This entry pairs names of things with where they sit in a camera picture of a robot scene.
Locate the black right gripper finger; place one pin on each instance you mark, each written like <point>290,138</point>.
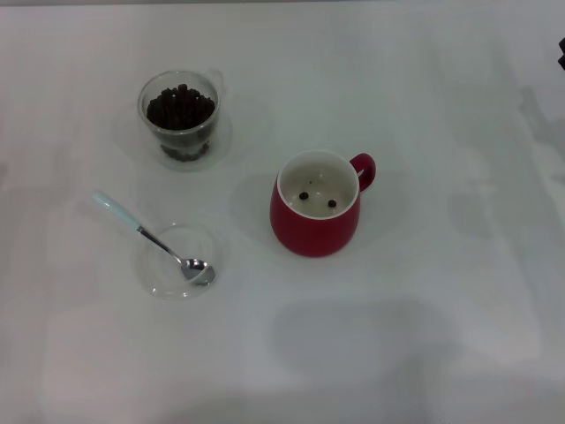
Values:
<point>562,62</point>
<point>562,45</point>

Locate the red ceramic mug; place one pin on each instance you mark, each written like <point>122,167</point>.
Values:
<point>313,234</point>

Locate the clear glass saucer under cup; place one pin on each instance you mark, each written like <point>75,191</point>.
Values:
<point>223,137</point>

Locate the dark coffee beans heap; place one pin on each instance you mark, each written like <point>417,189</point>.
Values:
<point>178,108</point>

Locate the clear glass cup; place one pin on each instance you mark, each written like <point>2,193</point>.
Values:
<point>143,121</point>

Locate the clear glass dish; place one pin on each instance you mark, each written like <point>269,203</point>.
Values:
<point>154,278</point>

